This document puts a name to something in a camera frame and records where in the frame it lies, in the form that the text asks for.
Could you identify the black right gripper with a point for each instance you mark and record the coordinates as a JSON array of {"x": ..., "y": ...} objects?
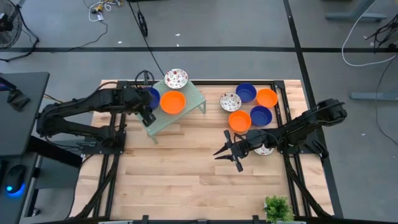
[{"x": 245, "y": 143}]

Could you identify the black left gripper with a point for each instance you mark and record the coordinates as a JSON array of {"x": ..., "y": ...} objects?
[{"x": 144, "y": 99}]

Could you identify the blue plastic mini bowl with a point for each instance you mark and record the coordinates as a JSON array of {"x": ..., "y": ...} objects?
[
  {"x": 156, "y": 99},
  {"x": 246, "y": 92},
  {"x": 261, "y": 115}
]

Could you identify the orange plastic mini bowl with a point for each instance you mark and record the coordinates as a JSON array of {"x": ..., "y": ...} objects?
[
  {"x": 173, "y": 102},
  {"x": 266, "y": 97},
  {"x": 239, "y": 121}
]

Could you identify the floral white green mini bowl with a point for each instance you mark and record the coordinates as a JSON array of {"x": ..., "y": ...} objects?
[
  {"x": 264, "y": 151},
  {"x": 230, "y": 101},
  {"x": 176, "y": 78}
]

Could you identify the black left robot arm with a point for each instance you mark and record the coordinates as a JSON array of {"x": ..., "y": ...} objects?
[{"x": 77, "y": 105}]

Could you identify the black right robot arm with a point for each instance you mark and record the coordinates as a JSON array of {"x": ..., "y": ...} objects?
[{"x": 311, "y": 121}]

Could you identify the mint green perforated metal rack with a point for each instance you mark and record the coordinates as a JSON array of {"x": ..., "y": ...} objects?
[{"x": 194, "y": 96}]

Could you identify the black table edge clamp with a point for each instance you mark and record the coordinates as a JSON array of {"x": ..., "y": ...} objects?
[
  {"x": 145, "y": 219},
  {"x": 255, "y": 219}
]

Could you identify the green plant in white pot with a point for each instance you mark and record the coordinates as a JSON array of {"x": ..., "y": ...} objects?
[{"x": 277, "y": 208}]

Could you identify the white power strip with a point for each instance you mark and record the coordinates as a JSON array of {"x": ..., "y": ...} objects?
[{"x": 100, "y": 17}]

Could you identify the black desk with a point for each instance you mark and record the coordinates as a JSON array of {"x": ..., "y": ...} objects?
[{"x": 21, "y": 124}]

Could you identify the black computer mouse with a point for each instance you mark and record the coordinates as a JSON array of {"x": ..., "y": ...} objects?
[{"x": 14, "y": 180}]

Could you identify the black floor fan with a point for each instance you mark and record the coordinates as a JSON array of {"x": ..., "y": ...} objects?
[{"x": 7, "y": 25}]

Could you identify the grey desk foot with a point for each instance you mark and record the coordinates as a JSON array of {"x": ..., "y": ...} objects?
[
  {"x": 354, "y": 16},
  {"x": 373, "y": 96}
]

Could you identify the black aluminium table frame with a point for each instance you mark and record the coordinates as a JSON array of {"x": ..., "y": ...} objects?
[{"x": 217, "y": 82}]

